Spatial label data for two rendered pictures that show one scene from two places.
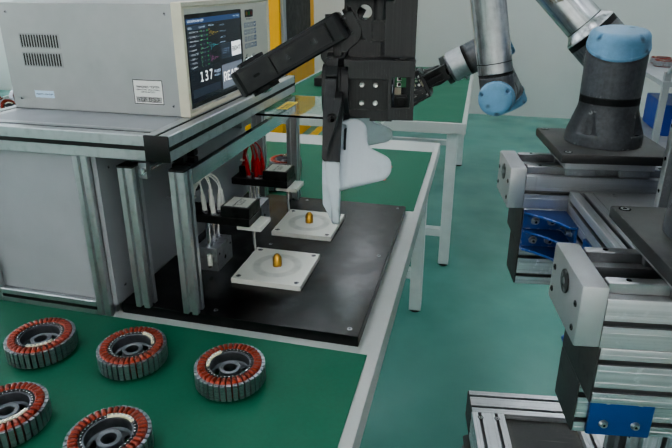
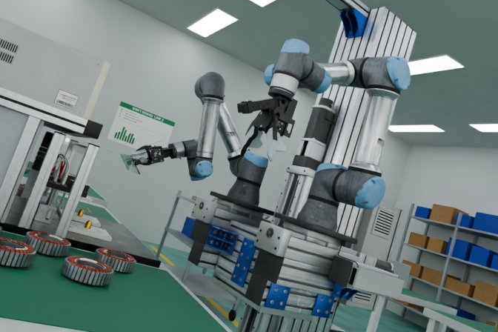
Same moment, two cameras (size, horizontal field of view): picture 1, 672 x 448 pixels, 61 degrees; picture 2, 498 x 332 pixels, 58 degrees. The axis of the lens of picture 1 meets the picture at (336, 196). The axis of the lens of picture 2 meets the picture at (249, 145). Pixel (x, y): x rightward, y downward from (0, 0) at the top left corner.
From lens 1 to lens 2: 94 cm
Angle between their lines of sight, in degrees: 48
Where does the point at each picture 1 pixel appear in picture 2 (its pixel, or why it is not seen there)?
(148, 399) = not seen: hidden behind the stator
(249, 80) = (250, 107)
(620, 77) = (258, 173)
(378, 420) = not seen: outside the picture
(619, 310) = (293, 241)
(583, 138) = (240, 196)
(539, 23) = (111, 164)
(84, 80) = (23, 77)
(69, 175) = (15, 127)
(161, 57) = (85, 84)
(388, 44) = (286, 113)
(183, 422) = not seen: hidden behind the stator
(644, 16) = (171, 178)
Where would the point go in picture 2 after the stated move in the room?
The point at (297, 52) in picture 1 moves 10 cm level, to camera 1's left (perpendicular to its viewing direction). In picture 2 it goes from (265, 104) to (238, 90)
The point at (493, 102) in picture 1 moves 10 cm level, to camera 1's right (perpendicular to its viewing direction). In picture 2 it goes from (204, 170) to (221, 176)
